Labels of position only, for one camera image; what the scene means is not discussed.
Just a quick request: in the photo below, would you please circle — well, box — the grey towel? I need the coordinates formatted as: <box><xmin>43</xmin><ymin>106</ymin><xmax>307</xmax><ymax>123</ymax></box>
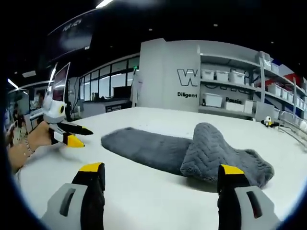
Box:
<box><xmin>100</xmin><ymin>122</ymin><xmax>275</xmax><ymax>189</ymax></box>

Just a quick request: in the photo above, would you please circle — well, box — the person's left hand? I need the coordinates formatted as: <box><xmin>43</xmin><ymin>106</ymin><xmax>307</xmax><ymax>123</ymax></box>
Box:
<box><xmin>26</xmin><ymin>120</ymin><xmax>62</xmax><ymax>154</ymax></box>

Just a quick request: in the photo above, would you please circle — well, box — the desktop monitor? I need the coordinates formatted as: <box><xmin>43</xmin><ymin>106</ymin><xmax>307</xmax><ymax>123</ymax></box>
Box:
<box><xmin>51</xmin><ymin>61</ymin><xmax>71</xmax><ymax>102</ymax></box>

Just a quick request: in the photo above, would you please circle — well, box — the dark grey counter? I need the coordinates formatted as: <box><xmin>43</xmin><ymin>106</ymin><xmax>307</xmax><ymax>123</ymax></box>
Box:
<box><xmin>82</xmin><ymin>99</ymin><xmax>133</xmax><ymax>118</ymax></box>

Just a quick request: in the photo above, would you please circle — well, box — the hanging dark display screen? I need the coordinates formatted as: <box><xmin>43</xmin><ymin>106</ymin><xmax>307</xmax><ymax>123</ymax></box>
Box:
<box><xmin>46</xmin><ymin>11</ymin><xmax>94</xmax><ymax>61</ymax></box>

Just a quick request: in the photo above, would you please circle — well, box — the idle white yellow gripper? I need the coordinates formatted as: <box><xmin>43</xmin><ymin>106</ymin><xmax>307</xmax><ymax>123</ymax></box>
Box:
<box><xmin>260</xmin><ymin>115</ymin><xmax>281</xmax><ymax>128</ymax></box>

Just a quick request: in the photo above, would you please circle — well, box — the grey metal shelving rack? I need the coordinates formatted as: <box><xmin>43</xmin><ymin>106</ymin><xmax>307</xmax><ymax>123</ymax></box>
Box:
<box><xmin>255</xmin><ymin>51</ymin><xmax>307</xmax><ymax>121</ymax></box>
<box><xmin>198</xmin><ymin>51</ymin><xmax>262</xmax><ymax>118</ymax></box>

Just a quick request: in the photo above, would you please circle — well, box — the group of white storage bins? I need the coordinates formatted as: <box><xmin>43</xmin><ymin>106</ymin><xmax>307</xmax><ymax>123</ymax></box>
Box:
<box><xmin>201</xmin><ymin>69</ymin><xmax>307</xmax><ymax>120</ymax></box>

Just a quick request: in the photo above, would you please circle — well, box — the metal wire rack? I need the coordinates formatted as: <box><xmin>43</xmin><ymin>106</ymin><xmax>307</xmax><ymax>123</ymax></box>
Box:
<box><xmin>277</xmin><ymin>110</ymin><xmax>307</xmax><ymax>154</ymax></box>

